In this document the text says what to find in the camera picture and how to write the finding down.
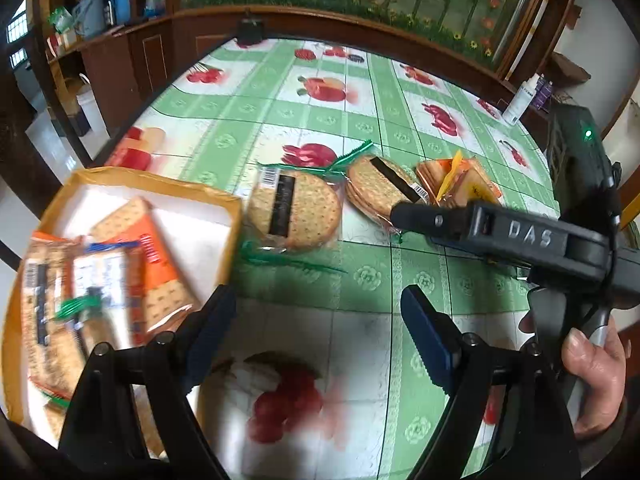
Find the white and blue cracker packet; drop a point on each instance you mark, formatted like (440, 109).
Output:
(105, 275)

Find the person's right hand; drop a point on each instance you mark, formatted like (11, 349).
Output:
(595, 380)

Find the green-edged round cracker packet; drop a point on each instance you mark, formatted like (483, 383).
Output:
(305, 210)
(375, 185)

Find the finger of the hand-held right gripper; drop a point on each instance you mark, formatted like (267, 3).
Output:
(475, 225)

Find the green bag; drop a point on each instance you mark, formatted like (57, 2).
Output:
(61, 20)

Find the black thermos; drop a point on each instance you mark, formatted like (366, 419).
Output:
(108, 5)

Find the white bucket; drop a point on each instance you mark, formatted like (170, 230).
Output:
(92, 110)

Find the dark wooden sideboard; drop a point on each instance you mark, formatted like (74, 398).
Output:
(150, 55)

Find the grey-blue kettle jug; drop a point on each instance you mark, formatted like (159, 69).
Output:
(89, 12)

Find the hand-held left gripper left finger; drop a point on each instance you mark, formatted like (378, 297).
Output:
(212, 330)

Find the orange cracker packet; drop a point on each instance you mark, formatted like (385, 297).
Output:
(160, 280)

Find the green biscuit stick packet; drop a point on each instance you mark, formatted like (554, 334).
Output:
(97, 332)

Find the yellow label cracker packet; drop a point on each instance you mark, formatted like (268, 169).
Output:
(435, 175)

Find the green fruit-print tablecloth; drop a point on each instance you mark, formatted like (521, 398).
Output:
(350, 270)

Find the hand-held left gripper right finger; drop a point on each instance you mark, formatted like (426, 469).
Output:
(425, 335)

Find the orange-edged clear cracker packet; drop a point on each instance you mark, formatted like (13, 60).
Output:
(50, 320)

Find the white spray bottle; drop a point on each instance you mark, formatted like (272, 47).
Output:
(520, 102)

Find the purple bottle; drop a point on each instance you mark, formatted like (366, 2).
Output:
(542, 95)

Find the small black box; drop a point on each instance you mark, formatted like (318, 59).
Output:
(250, 30)

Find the red and white box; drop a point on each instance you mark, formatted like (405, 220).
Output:
(62, 40)

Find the barred window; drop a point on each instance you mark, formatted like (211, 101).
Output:
(16, 35)

